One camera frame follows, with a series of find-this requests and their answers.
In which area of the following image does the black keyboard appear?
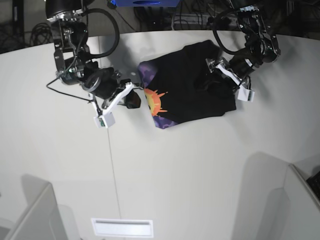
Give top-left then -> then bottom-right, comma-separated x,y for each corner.
306,172 -> 320,199

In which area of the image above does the white partition panel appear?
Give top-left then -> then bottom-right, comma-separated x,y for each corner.
0,174 -> 81,240
259,163 -> 320,240

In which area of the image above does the white partition panel left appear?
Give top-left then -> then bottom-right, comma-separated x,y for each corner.
0,174 -> 81,240

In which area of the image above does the black T-shirt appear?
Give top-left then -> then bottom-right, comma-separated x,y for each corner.
137,40 -> 237,129

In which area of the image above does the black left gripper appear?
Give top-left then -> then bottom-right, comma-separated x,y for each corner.
208,56 -> 257,100

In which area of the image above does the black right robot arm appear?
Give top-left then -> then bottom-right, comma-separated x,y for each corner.
45,0 -> 141,110

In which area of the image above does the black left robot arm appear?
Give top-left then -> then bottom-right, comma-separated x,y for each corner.
206,0 -> 281,102

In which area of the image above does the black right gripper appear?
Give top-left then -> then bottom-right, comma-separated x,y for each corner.
83,67 -> 141,109

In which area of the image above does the white partition panel right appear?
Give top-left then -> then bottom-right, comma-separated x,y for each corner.
259,163 -> 320,240

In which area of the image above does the coiled black cable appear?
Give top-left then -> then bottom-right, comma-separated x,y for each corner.
29,22 -> 55,47

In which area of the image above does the white table cable grommet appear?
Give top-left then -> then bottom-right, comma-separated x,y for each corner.
91,218 -> 154,238

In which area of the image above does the blue box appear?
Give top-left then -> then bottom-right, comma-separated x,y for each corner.
110,0 -> 180,7

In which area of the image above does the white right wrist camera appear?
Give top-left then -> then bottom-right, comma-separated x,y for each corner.
89,82 -> 144,128

